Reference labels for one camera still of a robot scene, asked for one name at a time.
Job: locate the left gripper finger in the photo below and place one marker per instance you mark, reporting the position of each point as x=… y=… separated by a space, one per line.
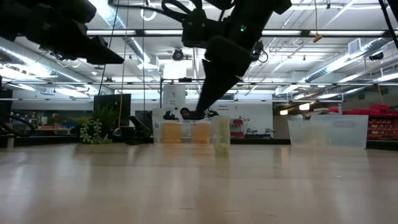
x=99 y=51

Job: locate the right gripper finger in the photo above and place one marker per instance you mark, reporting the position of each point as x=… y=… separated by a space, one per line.
x=216 y=84

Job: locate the wide orange pill bottle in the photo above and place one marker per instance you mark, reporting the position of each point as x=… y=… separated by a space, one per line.
x=201 y=133
x=172 y=133

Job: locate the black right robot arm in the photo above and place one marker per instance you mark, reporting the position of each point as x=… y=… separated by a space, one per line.
x=258 y=12

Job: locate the clear plastic bin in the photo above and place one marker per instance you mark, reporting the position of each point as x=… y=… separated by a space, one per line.
x=186 y=138
x=339 y=133

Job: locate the person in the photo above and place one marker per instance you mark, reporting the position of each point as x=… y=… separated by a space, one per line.
x=185 y=113

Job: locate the red white machine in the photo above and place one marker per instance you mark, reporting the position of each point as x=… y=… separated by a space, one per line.
x=237 y=124

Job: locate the black screen panel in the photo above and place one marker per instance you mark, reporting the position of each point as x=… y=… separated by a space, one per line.
x=112 y=101

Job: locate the green potted plant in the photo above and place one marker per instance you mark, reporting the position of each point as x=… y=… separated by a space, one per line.
x=93 y=133

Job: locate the black angled stand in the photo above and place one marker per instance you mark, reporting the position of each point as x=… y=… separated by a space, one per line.
x=138 y=129

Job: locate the hanging yellow hook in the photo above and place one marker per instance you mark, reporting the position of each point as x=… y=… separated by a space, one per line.
x=317 y=38

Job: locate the red parts shelf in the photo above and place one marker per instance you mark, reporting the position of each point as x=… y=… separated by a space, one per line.
x=382 y=127

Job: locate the black hanging camera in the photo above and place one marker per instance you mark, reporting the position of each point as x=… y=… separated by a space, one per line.
x=260 y=51

